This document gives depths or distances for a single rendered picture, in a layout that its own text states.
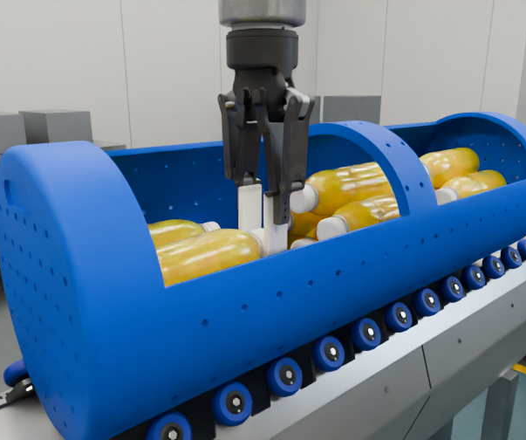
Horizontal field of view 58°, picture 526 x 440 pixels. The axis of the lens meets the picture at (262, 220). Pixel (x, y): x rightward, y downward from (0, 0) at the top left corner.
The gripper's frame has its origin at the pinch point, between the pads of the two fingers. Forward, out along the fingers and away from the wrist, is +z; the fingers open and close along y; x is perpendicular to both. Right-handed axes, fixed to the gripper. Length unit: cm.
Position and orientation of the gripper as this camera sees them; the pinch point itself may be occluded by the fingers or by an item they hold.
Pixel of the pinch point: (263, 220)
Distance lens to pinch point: 54.4
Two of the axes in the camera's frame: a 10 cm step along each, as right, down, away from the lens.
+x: -7.6, 1.8, -6.2
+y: -6.5, -2.1, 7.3
